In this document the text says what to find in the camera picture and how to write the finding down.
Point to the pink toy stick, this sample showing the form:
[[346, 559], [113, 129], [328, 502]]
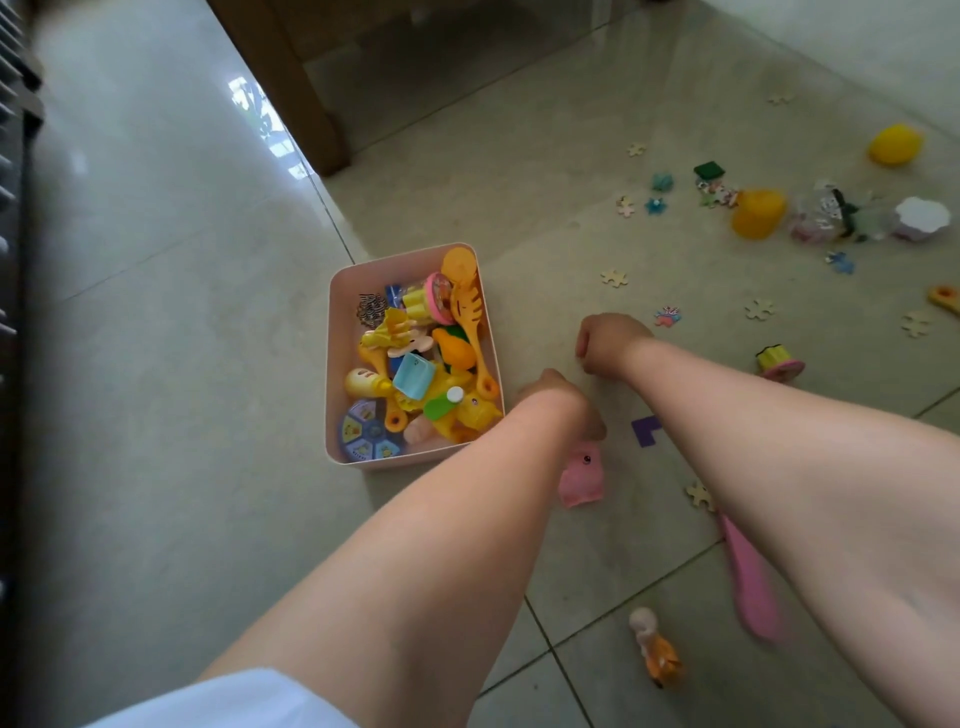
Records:
[[754, 585]]

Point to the light blue toy cup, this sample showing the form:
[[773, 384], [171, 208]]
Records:
[[414, 376]]

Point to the pink round toy animal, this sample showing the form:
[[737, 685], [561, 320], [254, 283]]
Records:
[[581, 476]]

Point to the pinkish jigsaw puzzle piece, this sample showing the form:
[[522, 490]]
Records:
[[625, 207]]

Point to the blue plastic toy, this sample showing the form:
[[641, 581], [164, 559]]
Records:
[[394, 295]]

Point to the person's right hand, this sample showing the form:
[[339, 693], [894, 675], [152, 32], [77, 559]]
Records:
[[611, 345]]

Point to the orange toy pasta fork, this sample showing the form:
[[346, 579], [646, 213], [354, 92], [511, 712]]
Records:
[[469, 311]]

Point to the person's left hand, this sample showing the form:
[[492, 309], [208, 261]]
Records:
[[562, 390]]

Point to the yellow round toy fruit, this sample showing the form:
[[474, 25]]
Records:
[[895, 145]]

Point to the pink toy rolling pin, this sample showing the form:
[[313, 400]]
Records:
[[418, 430]]

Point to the yellow toy cup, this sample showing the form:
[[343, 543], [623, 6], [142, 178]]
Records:
[[759, 216]]

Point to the pale animal shaped toy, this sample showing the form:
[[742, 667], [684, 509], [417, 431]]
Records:
[[416, 346]]

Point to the person's left forearm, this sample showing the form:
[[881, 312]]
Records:
[[412, 562]]

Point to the pink dark toy piece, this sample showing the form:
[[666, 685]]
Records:
[[780, 364]]

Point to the yellow toy ladle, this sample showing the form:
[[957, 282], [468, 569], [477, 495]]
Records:
[[945, 298]]

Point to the green bumpy toy vegetable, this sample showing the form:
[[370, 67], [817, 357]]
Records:
[[457, 332]]

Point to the pink plastic toy tray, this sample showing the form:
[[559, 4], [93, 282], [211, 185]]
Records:
[[341, 330]]

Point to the white scalloped toy cup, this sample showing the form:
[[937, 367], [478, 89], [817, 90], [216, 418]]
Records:
[[921, 217]]

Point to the person's white sleeve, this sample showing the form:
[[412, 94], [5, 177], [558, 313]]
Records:
[[225, 701]]

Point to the small orange figurine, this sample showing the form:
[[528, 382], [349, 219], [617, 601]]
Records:
[[660, 652]]

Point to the striped card gold pins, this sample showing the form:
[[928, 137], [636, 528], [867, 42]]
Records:
[[371, 310]]

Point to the person's right forearm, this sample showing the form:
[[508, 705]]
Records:
[[810, 487]]

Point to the colourful printed puzzle pieces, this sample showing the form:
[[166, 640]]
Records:
[[718, 195]]

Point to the clear bag of trinkets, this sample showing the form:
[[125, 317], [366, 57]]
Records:
[[810, 217]]

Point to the colourful jigsaw puzzle piece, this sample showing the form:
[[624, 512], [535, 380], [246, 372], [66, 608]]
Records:
[[667, 316]]

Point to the purple angled piece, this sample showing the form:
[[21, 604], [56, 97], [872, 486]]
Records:
[[641, 435]]

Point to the black slatted furniture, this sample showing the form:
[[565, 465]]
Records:
[[11, 225]]

